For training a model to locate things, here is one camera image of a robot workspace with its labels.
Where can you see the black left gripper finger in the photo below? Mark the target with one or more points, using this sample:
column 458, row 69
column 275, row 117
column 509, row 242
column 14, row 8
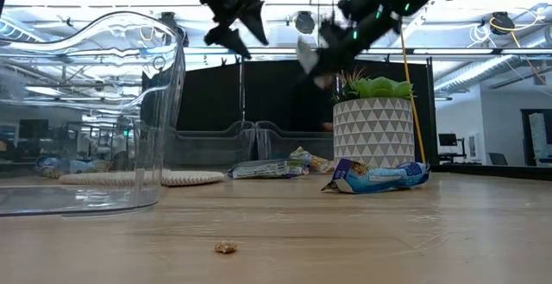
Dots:
column 256, row 20
column 226, row 40

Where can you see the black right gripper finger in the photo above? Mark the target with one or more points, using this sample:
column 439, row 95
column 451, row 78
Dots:
column 330, row 35
column 328, row 65

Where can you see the silver granola bar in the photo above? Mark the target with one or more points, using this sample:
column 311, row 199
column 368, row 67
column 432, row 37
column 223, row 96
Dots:
column 307, row 55

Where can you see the tan granola bar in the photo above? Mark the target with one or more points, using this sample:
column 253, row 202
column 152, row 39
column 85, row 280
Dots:
column 317, row 163

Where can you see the grey-green granola bar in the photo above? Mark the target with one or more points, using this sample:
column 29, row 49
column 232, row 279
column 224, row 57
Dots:
column 267, row 169

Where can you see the large clear plastic bin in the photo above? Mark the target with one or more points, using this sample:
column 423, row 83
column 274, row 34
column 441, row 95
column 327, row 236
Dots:
column 164, row 146

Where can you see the blue granola bar purple end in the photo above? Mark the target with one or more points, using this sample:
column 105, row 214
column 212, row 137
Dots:
column 379, row 178

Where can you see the small granola crumb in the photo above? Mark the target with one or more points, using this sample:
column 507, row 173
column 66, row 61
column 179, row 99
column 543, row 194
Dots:
column 225, row 247

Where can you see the round black ceiling fixture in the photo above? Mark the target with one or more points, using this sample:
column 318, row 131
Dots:
column 502, row 21
column 305, row 22

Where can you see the person's hand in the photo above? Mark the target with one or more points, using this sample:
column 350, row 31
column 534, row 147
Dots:
column 326, row 126

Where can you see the black partition screen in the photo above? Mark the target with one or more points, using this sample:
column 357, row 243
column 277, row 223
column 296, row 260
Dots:
column 276, row 98

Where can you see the succulent in triangle-patterned pot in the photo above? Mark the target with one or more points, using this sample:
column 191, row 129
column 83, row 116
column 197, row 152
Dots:
column 373, row 133

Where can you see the clear plastic sorting bin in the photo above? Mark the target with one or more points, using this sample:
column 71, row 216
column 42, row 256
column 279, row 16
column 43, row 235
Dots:
column 284, row 141
column 224, row 148

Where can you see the black computer monitor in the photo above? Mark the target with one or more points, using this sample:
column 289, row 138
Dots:
column 447, row 140

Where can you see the round woven white coaster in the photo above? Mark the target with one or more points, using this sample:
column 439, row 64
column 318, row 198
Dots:
column 190, row 178

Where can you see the dark office chair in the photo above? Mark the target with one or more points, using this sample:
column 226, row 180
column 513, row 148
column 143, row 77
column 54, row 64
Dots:
column 498, row 159

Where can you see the dark framed door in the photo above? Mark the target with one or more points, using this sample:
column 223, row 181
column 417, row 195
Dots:
column 537, row 137

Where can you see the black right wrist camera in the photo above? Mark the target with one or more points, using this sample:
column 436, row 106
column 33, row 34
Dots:
column 351, row 3

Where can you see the black aluminium table frame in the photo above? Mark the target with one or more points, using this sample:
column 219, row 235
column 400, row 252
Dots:
column 496, row 172

